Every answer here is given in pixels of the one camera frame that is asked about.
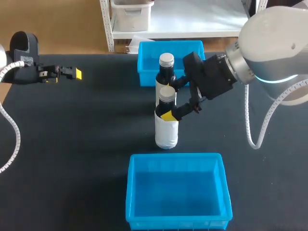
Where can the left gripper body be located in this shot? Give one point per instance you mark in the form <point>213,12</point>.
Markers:
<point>25,50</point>

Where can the white bottle with silver cap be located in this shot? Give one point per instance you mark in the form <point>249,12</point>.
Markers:
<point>166,72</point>
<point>166,132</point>

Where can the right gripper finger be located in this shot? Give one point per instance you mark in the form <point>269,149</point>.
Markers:
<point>181,83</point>
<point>183,111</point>

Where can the blue plastic bin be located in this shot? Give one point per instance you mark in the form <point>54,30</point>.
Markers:
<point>146,60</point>
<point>178,190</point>

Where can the pale grey plastic crate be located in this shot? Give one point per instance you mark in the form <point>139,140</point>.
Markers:
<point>132,16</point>

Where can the white metal shelf rack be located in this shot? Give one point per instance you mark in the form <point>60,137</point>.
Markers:
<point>183,29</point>

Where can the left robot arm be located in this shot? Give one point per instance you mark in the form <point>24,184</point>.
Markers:
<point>2,57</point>

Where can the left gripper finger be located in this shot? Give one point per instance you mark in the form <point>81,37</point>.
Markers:
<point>48,73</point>
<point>69,72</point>

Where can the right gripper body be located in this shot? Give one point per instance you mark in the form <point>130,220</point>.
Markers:
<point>214,74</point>

